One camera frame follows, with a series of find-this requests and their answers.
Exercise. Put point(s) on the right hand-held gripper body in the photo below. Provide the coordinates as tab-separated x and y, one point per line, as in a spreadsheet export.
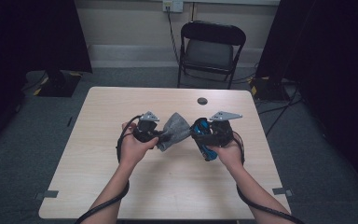
222	133

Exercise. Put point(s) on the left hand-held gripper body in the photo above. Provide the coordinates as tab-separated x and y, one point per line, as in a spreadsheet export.
144	132

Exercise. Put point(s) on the grey terry cloth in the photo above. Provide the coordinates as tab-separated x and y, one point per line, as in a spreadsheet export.
175	129

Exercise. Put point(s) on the blue toy car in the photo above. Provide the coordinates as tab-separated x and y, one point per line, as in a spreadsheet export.
203	127

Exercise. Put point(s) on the person's left hand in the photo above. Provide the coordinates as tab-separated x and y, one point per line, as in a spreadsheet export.
133	151

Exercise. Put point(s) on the person's right hand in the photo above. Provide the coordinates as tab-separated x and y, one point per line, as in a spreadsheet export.
233	154

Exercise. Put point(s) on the black stand base yellow tape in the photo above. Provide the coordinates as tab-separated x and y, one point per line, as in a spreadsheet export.
268	88

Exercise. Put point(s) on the small black floor object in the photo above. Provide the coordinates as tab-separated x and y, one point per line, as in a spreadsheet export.
69	121

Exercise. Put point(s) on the grey tape strip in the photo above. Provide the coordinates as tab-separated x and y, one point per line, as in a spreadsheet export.
284	192
48	194

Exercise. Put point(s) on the black folding chair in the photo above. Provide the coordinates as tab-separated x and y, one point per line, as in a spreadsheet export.
213	32

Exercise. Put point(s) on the black curtain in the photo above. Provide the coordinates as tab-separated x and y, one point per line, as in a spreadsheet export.
338	62
28	31

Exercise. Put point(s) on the thin wall conduit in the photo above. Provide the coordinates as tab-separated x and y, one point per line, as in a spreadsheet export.
193	11

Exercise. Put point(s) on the white wall socket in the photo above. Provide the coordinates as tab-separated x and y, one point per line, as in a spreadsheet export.
173	5

